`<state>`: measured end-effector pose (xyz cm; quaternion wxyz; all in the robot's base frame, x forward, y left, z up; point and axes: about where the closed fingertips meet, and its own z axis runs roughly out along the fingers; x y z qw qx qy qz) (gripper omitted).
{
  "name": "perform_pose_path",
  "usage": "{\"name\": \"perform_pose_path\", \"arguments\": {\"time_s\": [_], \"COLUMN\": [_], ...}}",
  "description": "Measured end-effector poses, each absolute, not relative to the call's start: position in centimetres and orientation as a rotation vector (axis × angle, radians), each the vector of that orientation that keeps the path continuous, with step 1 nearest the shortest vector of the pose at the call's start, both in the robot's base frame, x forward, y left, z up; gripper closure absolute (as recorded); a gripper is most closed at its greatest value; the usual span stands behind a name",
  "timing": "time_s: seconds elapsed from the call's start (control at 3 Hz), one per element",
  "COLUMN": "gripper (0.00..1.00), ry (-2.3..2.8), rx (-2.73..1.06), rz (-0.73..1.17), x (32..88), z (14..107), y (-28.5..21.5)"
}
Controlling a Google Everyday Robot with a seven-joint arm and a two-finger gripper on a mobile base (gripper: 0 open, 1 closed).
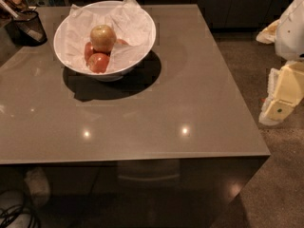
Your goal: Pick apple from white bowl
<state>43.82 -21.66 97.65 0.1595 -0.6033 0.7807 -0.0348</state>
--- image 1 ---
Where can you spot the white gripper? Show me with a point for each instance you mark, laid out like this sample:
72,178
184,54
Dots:
291,32

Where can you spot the yellow-green apple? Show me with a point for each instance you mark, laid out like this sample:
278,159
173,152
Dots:
103,38

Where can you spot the white bowl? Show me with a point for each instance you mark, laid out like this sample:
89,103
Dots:
72,29

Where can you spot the red apple front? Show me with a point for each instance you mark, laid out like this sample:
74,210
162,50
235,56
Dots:
98,62

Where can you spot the red apple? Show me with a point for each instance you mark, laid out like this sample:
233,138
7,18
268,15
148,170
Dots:
98,62
89,50

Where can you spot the red apple left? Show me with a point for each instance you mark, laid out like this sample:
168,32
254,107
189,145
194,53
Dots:
89,50

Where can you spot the white paper liner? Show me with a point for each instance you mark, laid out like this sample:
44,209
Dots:
133,22

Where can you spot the black mesh pen holder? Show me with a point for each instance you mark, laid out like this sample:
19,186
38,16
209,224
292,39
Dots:
29,29

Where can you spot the white object under table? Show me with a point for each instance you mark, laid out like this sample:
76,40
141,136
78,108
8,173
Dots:
38,186

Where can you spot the white base on floor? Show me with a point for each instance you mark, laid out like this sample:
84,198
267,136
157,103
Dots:
13,212

